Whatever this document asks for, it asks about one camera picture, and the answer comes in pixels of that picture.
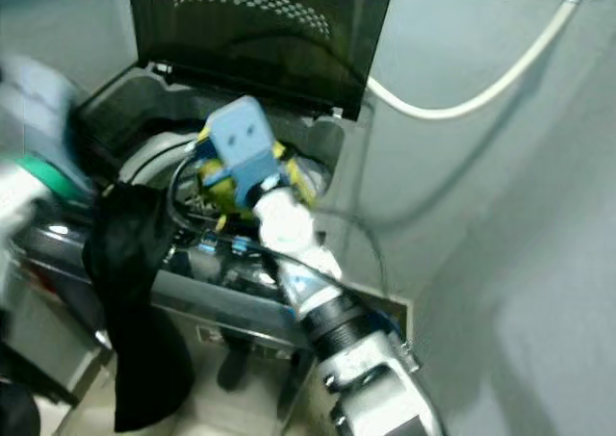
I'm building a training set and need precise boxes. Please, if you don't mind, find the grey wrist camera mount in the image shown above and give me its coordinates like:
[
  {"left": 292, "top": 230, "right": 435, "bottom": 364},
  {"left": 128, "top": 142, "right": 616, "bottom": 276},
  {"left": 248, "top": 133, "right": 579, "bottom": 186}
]
[
  {"left": 207, "top": 96, "right": 285, "bottom": 189},
  {"left": 0, "top": 56, "right": 78, "bottom": 167}
]

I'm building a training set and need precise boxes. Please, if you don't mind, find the yellow mesh sports shirt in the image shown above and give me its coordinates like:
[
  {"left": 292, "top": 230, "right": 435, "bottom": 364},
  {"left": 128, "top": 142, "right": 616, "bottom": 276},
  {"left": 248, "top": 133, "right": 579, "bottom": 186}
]
[{"left": 197, "top": 133, "right": 314, "bottom": 220}]

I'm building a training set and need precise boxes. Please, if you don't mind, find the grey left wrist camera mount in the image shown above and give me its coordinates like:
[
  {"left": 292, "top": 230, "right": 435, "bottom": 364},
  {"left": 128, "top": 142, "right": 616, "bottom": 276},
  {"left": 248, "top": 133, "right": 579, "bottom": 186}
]
[{"left": 0, "top": 56, "right": 78, "bottom": 167}]

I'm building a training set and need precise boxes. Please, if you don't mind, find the dark translucent washer lid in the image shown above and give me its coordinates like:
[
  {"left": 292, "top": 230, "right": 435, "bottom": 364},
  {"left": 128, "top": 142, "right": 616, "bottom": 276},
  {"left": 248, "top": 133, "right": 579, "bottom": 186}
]
[{"left": 125, "top": 0, "right": 398, "bottom": 121}]

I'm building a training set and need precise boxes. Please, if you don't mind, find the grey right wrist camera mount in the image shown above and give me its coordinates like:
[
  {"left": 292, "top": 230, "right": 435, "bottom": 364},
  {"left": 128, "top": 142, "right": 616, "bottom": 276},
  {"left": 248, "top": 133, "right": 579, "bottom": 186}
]
[{"left": 207, "top": 96, "right": 285, "bottom": 189}]

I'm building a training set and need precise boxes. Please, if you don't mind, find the black garment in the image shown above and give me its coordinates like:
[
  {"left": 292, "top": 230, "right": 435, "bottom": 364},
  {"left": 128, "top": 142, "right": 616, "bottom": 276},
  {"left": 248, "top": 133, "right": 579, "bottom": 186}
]
[{"left": 82, "top": 181, "right": 198, "bottom": 432}]

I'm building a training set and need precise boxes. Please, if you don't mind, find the grey top-load washing machine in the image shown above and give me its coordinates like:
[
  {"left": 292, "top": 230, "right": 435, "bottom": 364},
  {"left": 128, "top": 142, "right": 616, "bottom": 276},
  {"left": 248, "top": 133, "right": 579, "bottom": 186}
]
[{"left": 58, "top": 61, "right": 410, "bottom": 360}]

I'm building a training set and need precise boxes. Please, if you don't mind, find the white water hose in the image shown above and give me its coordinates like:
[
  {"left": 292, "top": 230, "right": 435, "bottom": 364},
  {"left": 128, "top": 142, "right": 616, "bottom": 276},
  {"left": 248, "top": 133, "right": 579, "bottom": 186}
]
[{"left": 366, "top": 0, "right": 593, "bottom": 121}]

